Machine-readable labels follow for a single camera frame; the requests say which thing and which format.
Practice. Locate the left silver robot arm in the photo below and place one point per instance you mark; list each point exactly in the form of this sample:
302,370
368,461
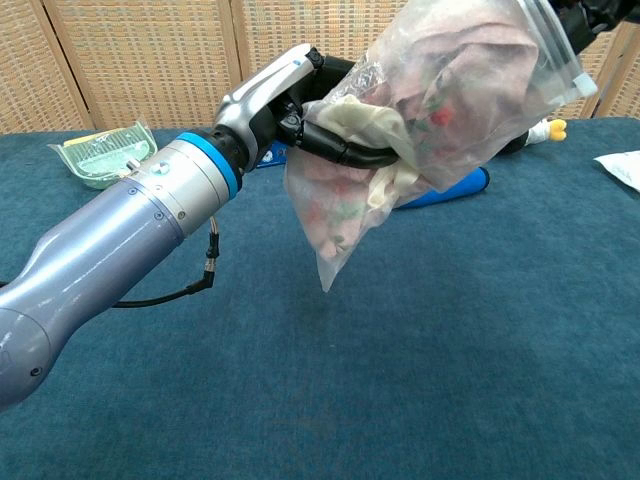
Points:
100,250

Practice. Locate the black white plush toy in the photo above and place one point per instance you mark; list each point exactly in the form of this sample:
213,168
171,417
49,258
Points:
542,131

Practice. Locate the blue cookie box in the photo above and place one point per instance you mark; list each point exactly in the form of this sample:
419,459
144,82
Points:
270,156

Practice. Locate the pink floral garment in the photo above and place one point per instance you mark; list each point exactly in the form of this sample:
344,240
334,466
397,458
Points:
475,45

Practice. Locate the cream white garment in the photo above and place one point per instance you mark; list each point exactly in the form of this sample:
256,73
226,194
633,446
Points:
370,120

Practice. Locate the wicker folding screen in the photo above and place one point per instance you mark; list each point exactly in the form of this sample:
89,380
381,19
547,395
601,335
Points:
150,60

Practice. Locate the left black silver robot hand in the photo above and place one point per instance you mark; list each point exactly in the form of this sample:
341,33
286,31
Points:
260,95

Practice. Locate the white cloth at edge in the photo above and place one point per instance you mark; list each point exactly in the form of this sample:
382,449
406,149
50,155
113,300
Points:
622,167

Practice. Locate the translucent zip bag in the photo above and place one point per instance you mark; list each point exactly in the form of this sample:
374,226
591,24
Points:
500,125

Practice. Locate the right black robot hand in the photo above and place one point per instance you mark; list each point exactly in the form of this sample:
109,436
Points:
600,12

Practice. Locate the green plastic dustpan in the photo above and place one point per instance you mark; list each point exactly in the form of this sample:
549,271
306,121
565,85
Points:
100,155

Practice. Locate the blue microfiber cloth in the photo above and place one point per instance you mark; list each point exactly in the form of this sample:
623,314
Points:
465,187

